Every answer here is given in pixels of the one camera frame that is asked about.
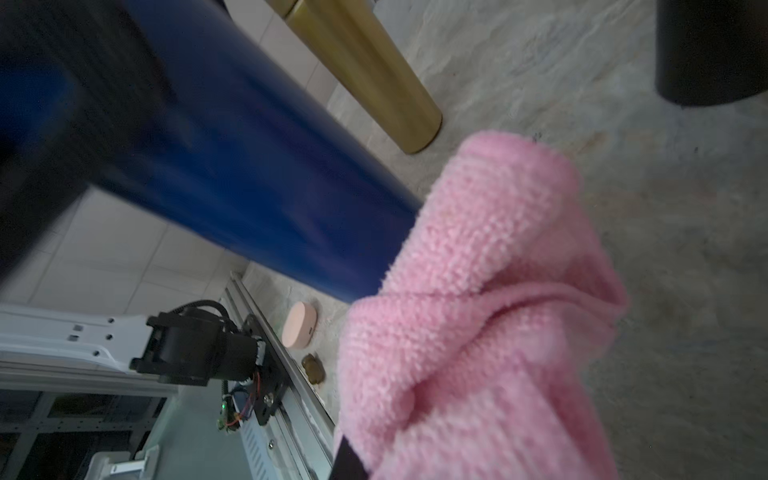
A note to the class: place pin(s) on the aluminium front rail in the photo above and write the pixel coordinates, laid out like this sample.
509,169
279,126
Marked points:
288,434

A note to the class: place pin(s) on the black thermos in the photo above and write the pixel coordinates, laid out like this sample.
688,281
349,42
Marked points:
710,53

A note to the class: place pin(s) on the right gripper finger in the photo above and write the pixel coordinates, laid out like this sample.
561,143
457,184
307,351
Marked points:
347,465

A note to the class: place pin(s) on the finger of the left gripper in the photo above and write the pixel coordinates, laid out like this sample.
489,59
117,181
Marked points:
79,82

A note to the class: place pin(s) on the pink cloth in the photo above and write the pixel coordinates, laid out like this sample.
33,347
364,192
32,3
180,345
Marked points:
466,363

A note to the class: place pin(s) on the small brass fitting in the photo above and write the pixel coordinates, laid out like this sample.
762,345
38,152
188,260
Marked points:
313,369

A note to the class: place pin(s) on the gold thermos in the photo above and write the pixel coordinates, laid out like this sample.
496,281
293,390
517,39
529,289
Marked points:
352,44

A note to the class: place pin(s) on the pink oval soap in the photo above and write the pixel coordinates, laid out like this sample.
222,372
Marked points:
299,326

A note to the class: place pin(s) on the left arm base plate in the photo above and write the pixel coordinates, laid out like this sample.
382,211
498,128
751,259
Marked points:
271,379

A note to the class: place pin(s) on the left circuit board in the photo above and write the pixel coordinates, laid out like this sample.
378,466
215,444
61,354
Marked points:
232,415

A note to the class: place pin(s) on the blue thermos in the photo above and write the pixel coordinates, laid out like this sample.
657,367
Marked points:
240,155

